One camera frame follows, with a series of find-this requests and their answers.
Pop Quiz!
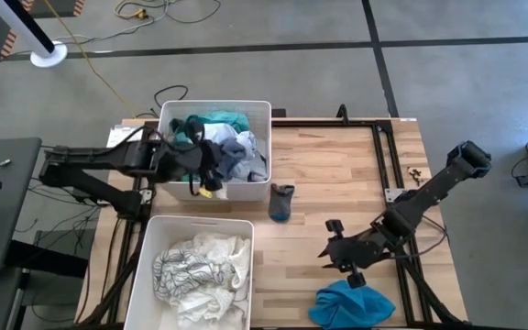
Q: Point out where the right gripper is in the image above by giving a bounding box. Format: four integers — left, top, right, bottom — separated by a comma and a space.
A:
317, 218, 387, 290

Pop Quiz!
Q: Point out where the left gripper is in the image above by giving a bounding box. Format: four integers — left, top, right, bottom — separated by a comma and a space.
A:
151, 118, 223, 198

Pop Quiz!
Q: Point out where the grey sock blue toe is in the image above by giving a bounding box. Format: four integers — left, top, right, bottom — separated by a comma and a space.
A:
201, 138, 225, 192
268, 182, 296, 223

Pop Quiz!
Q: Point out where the slate blue knit garment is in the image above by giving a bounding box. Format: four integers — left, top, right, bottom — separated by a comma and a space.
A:
217, 137, 248, 180

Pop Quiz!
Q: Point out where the bright blue fleece cloth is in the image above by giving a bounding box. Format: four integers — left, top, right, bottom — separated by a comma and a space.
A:
308, 279, 397, 330

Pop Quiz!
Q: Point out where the light blue patterned shirt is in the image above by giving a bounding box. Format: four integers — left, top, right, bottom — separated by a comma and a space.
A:
202, 122, 269, 183

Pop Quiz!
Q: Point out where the white perforated plastic basket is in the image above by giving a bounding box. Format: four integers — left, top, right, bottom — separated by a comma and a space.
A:
123, 214, 256, 330
157, 99, 273, 203

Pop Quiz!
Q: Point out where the white leaf-patterned garment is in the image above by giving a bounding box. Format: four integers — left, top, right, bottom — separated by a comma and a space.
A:
152, 247, 237, 304

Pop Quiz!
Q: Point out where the white paper booklet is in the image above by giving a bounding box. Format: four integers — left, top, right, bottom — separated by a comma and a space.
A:
105, 124, 145, 149

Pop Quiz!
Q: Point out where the white floor stand pole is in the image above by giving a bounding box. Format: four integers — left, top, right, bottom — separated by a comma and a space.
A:
0, 0, 69, 69

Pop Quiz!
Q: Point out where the black looped floor cable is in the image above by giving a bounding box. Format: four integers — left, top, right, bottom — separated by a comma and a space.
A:
134, 84, 190, 119

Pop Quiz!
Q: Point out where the grey metal base plate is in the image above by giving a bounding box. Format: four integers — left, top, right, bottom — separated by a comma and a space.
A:
384, 186, 406, 204

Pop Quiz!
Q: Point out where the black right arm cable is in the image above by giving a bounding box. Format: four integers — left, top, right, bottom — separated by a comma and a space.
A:
396, 214, 449, 261

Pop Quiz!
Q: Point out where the grey floor cable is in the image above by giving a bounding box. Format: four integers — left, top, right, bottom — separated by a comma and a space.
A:
0, 0, 187, 68

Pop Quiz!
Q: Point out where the black cable bundle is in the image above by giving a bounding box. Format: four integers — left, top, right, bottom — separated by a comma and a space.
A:
14, 182, 109, 322

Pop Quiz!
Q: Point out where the thin yellow floor cable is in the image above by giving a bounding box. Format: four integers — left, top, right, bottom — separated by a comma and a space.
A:
42, 0, 137, 118

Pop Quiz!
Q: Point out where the yellow extension cord coil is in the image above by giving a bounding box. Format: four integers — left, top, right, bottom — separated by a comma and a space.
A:
115, 0, 151, 22

